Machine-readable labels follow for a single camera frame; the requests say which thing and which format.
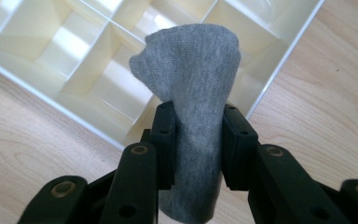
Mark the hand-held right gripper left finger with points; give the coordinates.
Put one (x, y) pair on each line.
(164, 140)

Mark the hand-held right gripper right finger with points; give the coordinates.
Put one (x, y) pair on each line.
(237, 146)

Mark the grey sock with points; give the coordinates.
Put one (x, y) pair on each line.
(192, 93)

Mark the white compartment storage box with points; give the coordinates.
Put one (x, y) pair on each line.
(74, 62)

